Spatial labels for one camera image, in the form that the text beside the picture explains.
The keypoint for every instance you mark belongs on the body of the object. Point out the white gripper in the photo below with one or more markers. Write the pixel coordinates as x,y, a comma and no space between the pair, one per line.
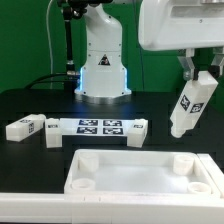
184,24

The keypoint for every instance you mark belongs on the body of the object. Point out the white desk top panel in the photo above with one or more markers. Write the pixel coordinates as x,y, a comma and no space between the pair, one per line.
139,173

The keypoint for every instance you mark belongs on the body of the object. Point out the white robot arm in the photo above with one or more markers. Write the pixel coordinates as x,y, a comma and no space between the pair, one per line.
103,78

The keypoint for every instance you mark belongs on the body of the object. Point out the white right fence bar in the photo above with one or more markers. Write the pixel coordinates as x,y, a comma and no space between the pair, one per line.
212,168

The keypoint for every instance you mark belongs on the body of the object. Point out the white fence bar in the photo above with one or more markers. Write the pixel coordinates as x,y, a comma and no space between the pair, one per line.
92,209
212,168

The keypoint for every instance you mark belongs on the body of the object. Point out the white tag sheet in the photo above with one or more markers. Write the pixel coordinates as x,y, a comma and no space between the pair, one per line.
94,127

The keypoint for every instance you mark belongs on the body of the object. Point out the white front fence bar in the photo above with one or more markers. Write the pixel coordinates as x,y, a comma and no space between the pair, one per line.
92,209

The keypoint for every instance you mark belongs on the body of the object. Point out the black camera pole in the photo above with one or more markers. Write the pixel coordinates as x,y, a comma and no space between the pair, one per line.
71,72

